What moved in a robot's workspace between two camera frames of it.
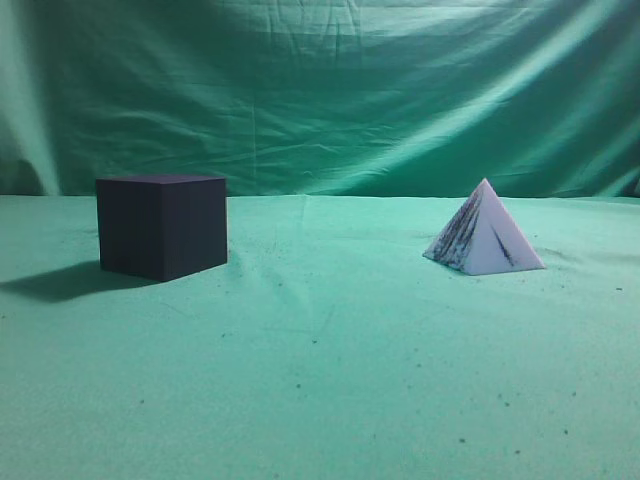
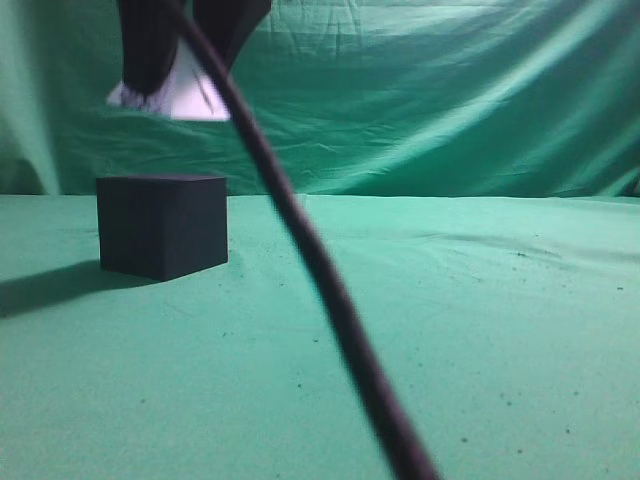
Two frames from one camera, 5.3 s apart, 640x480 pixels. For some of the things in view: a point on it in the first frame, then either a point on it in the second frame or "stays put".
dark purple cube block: (162, 226) stays put
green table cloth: (327, 347) stays put
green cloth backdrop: (540, 98) stays put
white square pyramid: (482, 238) → (191, 90)
